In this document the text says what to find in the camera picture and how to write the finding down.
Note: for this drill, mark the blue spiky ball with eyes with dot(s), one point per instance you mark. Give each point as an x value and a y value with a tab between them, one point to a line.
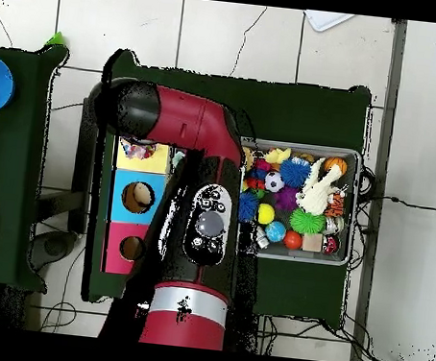
295	172

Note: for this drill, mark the dark green table cloth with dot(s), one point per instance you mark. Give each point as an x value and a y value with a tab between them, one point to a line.
12	155
306	112

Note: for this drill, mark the wooden box with three holes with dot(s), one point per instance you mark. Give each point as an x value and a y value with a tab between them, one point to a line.
122	213

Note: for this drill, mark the green spiky ball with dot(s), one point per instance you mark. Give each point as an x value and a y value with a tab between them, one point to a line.
306	221

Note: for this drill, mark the yellow tennis ball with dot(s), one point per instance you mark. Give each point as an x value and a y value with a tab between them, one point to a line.
266	214

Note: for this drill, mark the silver mesh bin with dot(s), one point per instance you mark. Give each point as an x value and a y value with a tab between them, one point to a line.
347	221

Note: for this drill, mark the small soccer ball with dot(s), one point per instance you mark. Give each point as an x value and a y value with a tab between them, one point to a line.
274	181

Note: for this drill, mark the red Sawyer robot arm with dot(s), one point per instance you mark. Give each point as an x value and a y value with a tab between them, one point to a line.
193	120

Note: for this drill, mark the blue globe ball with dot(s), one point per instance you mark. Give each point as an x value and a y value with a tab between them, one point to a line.
275	231

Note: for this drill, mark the white board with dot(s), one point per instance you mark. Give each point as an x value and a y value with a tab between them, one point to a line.
327	20

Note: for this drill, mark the cream knitted cloth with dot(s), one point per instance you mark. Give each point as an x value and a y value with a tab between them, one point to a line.
317	194

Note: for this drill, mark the silver toy robot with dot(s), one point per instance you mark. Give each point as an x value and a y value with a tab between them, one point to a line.
262	240

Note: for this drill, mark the grey metal post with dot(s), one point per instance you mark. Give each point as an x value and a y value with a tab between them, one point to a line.
391	90

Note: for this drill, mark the large polka-dot paper napkin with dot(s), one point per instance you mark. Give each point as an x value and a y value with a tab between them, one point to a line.
138	151

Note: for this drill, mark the small green object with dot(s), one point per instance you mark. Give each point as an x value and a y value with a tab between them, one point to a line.
55	40

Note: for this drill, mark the orange rubber ball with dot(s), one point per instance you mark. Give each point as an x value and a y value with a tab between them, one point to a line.
293	240

